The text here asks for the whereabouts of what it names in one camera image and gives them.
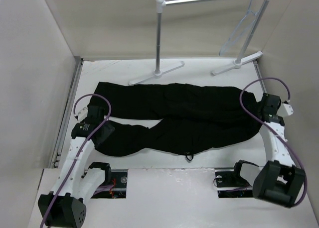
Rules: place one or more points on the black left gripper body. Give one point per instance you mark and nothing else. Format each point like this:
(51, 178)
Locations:
(106, 131)

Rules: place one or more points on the black trousers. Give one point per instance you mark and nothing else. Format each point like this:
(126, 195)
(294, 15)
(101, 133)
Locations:
(191, 119)

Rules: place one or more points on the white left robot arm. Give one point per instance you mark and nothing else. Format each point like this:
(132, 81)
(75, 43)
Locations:
(65, 205)

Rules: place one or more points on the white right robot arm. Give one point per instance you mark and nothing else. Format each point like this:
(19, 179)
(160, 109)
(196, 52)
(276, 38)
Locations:
(280, 180)

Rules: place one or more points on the light blue clothes hanger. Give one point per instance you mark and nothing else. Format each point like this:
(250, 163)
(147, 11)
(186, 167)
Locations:
(241, 28)

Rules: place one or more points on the white metal clothes rack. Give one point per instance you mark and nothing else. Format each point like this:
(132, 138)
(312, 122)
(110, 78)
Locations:
(198, 28)

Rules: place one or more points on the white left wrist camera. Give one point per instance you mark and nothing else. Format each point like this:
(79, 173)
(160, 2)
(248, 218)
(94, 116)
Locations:
(82, 114)

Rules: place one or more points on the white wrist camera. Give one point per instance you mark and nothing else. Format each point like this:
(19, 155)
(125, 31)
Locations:
(82, 114)
(285, 110)

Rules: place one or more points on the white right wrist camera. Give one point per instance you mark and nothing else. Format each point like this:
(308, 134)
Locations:
(285, 110)

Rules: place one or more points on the left aluminium table rail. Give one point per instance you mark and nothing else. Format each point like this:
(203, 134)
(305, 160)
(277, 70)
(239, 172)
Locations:
(57, 150)

